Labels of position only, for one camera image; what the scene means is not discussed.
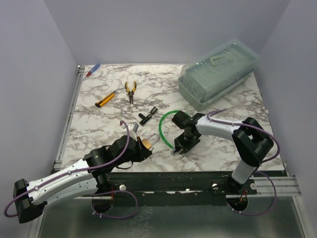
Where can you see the brass padlock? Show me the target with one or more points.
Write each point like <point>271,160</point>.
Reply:
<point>149,141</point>

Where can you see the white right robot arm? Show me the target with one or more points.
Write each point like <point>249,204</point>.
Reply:
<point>252,142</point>

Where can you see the aluminium side rail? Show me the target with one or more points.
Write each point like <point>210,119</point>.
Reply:
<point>61,149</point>

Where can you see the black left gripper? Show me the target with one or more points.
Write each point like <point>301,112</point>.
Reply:
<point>143,152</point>

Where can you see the black T-shaped tool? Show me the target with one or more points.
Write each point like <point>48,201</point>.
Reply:
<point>145,119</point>

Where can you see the blue red screwdriver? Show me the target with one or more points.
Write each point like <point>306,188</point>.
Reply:
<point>93,69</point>

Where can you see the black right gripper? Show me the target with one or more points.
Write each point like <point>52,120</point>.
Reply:
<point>179,141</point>

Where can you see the yellow black utility knife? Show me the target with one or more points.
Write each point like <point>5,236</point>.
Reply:
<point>105,100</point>

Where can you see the translucent green plastic toolbox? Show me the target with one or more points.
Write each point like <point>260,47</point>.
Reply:
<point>216,73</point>

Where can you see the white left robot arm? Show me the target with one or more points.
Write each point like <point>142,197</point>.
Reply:
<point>87,176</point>

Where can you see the green cable lock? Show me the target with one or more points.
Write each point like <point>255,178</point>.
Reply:
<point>167,130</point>

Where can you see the yellow handled pliers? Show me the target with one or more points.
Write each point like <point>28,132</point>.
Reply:
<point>130,92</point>

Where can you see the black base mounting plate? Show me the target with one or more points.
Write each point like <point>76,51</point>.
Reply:
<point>174,188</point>

